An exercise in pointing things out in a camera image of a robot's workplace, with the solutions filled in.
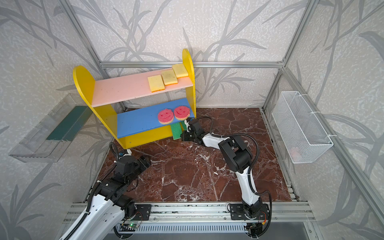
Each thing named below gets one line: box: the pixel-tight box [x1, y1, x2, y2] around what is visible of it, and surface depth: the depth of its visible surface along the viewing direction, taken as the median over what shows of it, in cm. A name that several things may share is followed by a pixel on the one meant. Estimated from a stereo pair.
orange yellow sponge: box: [147, 74, 165, 93], surface depth 76 cm
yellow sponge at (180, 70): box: [171, 63, 189, 79], surface depth 83 cm
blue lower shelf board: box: [116, 97, 195, 139], surface depth 96 cm
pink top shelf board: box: [91, 67, 194, 108], surface depth 75 cm
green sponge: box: [170, 120, 187, 140], surface depth 101 cm
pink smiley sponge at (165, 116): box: [158, 108, 174, 125], surface depth 95 cm
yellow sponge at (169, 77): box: [161, 69, 178, 86], surface depth 79 cm
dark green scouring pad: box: [46, 105, 93, 142], surface depth 68 cm
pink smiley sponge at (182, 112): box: [174, 105, 190, 121], surface depth 96 cm
